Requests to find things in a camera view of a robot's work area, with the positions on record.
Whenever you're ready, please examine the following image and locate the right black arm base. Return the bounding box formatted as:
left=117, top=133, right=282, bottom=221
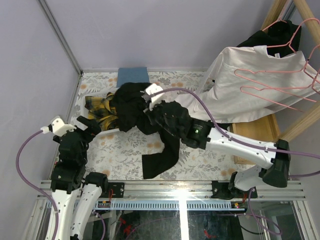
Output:
left=211, top=180, right=250, bottom=200

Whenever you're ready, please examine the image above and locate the pink hanger front black shirt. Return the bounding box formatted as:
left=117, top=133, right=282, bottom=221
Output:
left=234, top=44, right=320, bottom=96

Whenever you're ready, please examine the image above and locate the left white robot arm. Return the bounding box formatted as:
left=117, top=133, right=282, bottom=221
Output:
left=45, top=116, right=110, bottom=240

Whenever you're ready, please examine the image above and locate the yellow plaid shirt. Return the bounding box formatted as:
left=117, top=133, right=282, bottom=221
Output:
left=84, top=92, right=118, bottom=131

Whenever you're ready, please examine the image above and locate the folded blue cloth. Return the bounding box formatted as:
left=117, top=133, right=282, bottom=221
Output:
left=116, top=67, right=150, bottom=88

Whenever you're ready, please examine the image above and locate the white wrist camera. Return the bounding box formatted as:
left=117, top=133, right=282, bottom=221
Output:
left=142, top=83, right=164, bottom=111
left=40, top=115, right=76, bottom=137

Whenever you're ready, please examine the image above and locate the aluminium corner frame post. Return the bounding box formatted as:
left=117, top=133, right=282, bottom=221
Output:
left=37, top=0, right=83, bottom=75

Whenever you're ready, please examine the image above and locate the white shirt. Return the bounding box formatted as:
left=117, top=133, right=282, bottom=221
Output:
left=176, top=44, right=320, bottom=125

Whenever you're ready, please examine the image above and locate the pink hanger of white shirt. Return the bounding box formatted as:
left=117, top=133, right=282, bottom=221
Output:
left=262, top=17, right=320, bottom=57

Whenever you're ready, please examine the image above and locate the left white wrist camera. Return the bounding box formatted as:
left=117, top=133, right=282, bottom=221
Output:
left=40, top=115, right=76, bottom=137

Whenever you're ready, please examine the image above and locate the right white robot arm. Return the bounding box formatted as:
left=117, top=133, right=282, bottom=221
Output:
left=144, top=101, right=291, bottom=198

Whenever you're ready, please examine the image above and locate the wooden clothes rack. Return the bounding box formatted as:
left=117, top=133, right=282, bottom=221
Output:
left=231, top=0, right=320, bottom=166

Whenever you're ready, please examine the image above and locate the white plastic basket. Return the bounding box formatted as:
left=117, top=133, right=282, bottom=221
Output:
left=79, top=87, right=120, bottom=136

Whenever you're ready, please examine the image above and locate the grey slotted cable duct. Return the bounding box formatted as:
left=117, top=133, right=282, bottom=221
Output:
left=93, top=200, right=246, bottom=211

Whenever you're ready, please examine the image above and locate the aluminium mounting rail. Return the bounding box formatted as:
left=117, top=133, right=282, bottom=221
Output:
left=37, top=179, right=306, bottom=200

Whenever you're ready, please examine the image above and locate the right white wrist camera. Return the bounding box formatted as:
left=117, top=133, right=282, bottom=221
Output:
left=142, top=83, right=164, bottom=111

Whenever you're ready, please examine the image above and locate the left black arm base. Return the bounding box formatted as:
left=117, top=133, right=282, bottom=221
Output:
left=100, top=182, right=125, bottom=199

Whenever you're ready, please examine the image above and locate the pink wire hanger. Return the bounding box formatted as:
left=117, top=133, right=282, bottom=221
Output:
left=240, top=85, right=317, bottom=112

